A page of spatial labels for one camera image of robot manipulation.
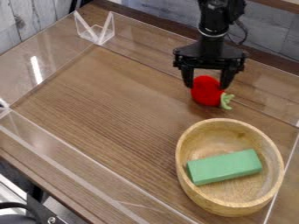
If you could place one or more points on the red knitted strawberry toy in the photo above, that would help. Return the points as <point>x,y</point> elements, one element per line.
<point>207,94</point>

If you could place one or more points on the black metal bracket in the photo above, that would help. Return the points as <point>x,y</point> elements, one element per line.
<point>47,216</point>

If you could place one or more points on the green rectangular block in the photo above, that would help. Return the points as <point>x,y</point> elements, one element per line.
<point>223,167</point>

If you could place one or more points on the wooden bowl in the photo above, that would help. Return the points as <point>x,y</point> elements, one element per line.
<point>240,196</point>

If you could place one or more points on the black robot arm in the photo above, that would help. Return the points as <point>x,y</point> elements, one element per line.
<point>217,15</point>

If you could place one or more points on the clear acrylic tray enclosure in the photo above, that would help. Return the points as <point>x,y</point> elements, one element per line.
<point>96,113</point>

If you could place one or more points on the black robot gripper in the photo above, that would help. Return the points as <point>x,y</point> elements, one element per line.
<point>208,53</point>

